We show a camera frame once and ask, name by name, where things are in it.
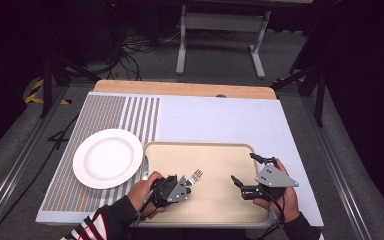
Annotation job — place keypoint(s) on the beige plastic tray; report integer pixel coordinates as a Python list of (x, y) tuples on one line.
[(213, 200)]

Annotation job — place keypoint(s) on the aluminium floor rail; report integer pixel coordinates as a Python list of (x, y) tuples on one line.
[(13, 166), (333, 160)]

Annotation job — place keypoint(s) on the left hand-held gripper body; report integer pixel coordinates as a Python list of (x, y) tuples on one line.
[(173, 191)]

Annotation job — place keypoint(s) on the person's right hand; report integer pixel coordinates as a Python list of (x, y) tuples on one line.
[(290, 200)]

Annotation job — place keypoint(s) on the silver table knife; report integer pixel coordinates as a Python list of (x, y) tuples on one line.
[(145, 166)]

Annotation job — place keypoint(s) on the black tripod stand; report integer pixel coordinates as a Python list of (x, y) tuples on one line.
[(313, 80), (51, 76)]

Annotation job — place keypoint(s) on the silver fork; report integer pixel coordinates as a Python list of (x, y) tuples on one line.
[(196, 175)]

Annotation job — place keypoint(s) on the yellow black hazard tape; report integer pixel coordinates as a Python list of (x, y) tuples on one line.
[(33, 95)]

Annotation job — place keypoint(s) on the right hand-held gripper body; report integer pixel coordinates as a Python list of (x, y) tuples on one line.
[(273, 178)]

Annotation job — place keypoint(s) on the white round plate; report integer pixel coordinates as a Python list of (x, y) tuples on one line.
[(108, 158)]

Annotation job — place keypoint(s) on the grey metal stand frame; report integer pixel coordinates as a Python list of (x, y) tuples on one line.
[(220, 23)]

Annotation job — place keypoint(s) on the person's left hand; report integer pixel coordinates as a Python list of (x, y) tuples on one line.
[(140, 193)]

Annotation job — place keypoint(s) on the striped woven placemat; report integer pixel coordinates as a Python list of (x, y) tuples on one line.
[(100, 113)]

